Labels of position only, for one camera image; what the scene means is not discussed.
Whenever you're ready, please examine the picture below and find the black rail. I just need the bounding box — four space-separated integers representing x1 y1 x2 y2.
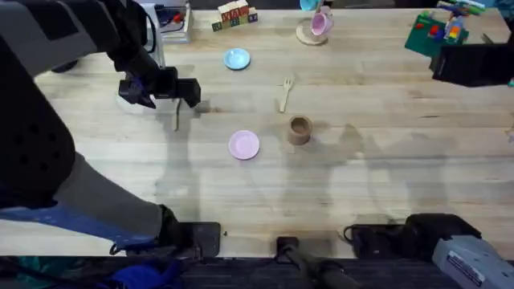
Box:
0 254 514 289

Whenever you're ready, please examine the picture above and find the blue cloth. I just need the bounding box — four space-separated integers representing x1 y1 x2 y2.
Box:
108 260 186 289

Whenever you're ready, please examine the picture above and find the white upright post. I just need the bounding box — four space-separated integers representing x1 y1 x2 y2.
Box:
141 2 166 68

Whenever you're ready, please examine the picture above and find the wooden cup stand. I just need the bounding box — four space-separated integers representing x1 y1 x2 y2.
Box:
296 4 332 47

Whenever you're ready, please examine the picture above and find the light blue plate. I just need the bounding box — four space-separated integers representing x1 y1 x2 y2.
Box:
222 47 251 71

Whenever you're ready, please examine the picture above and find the black camera stand pole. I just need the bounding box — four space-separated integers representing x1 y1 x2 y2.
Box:
275 236 361 289

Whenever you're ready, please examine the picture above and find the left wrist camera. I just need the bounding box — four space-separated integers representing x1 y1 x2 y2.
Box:
117 78 157 110

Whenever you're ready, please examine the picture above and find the wooden fork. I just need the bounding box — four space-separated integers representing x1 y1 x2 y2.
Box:
278 75 296 114

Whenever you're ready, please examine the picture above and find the pink plate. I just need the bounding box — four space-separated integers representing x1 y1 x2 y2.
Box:
228 129 261 161

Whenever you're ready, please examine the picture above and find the green board with toy blocks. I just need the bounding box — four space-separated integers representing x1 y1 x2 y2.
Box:
404 0 487 59

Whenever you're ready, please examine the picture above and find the box with cables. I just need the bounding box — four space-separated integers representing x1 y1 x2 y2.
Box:
153 2 193 44

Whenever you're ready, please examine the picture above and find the stack of letter toy blocks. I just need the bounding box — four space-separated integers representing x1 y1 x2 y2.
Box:
210 0 259 33

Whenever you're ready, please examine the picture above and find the pink cup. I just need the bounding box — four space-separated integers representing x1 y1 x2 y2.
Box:
310 11 335 37

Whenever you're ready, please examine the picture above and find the brown cylindrical container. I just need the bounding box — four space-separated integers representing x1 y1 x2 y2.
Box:
286 115 314 146

